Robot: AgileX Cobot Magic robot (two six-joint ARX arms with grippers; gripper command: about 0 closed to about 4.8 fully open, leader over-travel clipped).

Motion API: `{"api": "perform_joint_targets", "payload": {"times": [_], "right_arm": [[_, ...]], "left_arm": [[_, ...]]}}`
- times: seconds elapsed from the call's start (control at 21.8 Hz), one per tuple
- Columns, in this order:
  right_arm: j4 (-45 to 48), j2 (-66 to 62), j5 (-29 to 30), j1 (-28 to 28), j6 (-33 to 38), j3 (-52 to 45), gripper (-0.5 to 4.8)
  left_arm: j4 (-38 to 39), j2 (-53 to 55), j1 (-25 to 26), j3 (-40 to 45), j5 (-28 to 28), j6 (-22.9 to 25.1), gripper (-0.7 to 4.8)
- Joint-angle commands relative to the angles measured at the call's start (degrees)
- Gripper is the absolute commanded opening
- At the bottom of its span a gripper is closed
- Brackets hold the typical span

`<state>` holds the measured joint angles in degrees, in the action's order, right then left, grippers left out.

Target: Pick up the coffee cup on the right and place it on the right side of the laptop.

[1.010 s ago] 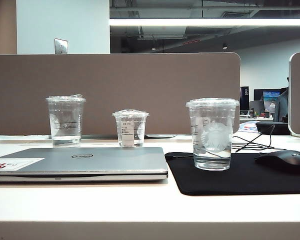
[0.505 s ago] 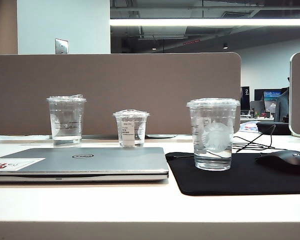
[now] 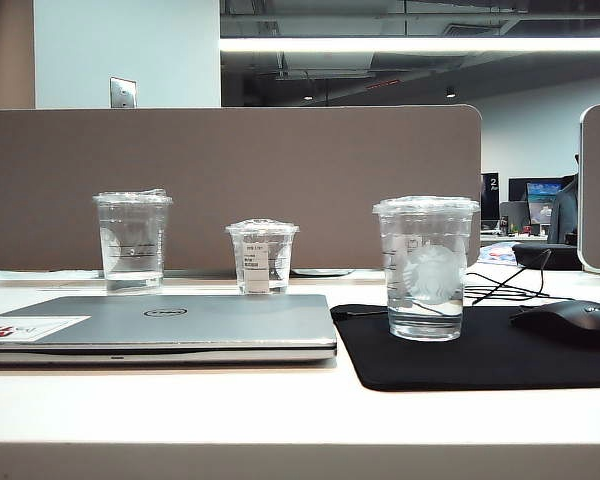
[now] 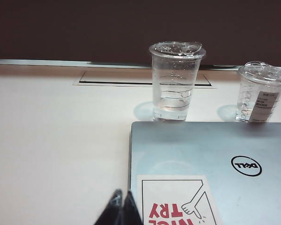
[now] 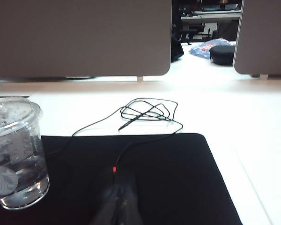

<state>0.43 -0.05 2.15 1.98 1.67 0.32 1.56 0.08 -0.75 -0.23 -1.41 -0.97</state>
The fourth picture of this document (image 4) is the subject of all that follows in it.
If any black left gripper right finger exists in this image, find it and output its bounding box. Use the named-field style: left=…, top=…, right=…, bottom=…
left=122, top=190, right=144, bottom=225

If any white desk cable flap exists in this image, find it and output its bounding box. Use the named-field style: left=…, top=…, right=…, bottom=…
left=72, top=70, right=218, bottom=89

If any silver Dell laptop with sticker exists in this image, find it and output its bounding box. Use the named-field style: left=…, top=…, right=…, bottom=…
left=128, top=121, right=281, bottom=225

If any small clear cup white label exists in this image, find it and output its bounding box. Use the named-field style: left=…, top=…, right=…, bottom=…
left=235, top=60, right=281, bottom=124

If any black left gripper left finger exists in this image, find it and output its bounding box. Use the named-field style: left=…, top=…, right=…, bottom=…
left=93, top=188, right=125, bottom=225

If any tall clear cup wrinkled lid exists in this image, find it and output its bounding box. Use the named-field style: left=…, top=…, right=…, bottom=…
left=148, top=41, right=207, bottom=122

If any wide brown fabric desk divider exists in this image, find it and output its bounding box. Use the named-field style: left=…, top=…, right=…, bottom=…
left=0, top=0, right=281, bottom=68

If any aluminium divider base rail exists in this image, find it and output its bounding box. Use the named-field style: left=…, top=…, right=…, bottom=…
left=0, top=59, right=281, bottom=70

